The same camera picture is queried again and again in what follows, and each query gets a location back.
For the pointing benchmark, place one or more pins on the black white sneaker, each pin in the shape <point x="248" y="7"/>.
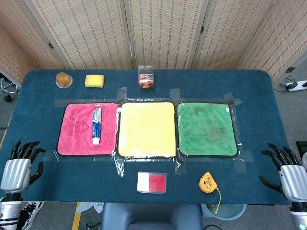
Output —
<point x="30" y="214"/>

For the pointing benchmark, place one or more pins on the red white card in sleeve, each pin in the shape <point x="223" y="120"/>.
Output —
<point x="151" y="182"/>

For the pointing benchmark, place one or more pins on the white cloth on floor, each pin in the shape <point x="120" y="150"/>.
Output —
<point x="92" y="206"/>

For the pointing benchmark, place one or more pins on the clear box with dark print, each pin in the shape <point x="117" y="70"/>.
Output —
<point x="146" y="79"/>

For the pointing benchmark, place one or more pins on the orange jelly cup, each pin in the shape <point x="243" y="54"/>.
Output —
<point x="63" y="79"/>

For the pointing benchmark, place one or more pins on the black device box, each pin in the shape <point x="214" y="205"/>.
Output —
<point x="301" y="147"/>

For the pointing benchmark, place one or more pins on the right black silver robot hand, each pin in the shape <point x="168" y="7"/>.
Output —
<point x="295" y="182"/>

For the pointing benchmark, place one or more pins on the white power strip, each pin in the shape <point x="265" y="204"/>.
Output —
<point x="297" y="85"/>

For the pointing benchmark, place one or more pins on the green cloth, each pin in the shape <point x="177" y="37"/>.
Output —
<point x="206" y="129"/>

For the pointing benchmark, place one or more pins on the light blue bucket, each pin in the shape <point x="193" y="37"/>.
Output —
<point x="230" y="212"/>

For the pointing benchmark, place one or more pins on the orange packaged bread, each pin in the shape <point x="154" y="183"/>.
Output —
<point x="206" y="183"/>

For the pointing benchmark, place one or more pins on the chrome stool base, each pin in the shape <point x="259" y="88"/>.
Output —
<point x="8" y="87"/>

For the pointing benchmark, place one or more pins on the woven folding screen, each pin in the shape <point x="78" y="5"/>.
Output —
<point x="96" y="31"/>

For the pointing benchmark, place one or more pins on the yellow sponge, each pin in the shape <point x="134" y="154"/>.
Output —
<point x="94" y="81"/>

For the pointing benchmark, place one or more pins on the white blue toothpaste tube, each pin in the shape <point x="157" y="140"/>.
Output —
<point x="96" y="127"/>

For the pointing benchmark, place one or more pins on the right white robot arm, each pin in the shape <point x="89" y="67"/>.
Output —
<point x="298" y="215"/>

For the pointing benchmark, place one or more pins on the blue chair seat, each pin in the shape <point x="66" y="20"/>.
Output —
<point x="151" y="215"/>

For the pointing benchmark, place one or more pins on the pink cloth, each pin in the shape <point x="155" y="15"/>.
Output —
<point x="72" y="139"/>

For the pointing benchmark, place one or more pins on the clear tape strip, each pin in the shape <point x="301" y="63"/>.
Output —
<point x="180" y="165"/>
<point x="230" y="97"/>
<point x="122" y="93"/>
<point x="175" y="93"/>
<point x="119" y="166"/>

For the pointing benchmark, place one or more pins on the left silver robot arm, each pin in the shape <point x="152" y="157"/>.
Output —
<point x="9" y="210"/>

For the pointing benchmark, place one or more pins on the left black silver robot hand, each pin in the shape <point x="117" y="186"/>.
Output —
<point x="15" y="175"/>

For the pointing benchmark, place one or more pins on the yellow cloth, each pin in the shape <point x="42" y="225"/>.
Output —
<point x="146" y="129"/>

